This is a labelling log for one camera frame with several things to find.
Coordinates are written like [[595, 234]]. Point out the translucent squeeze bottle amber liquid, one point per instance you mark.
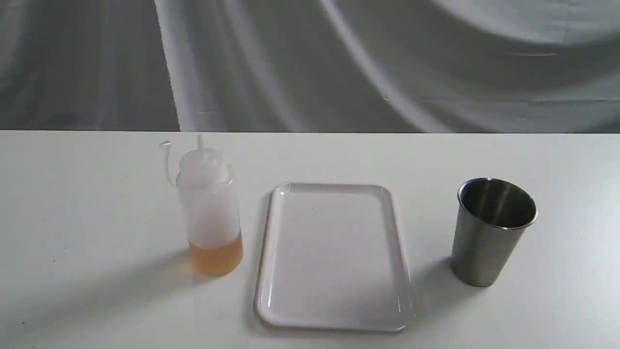
[[205, 185]]

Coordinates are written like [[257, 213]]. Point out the stainless steel cup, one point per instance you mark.
[[493, 214]]

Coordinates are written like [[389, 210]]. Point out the white rectangular plastic tray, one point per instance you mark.
[[332, 259]]

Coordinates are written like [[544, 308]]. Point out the grey fabric backdrop curtain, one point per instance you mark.
[[419, 66]]

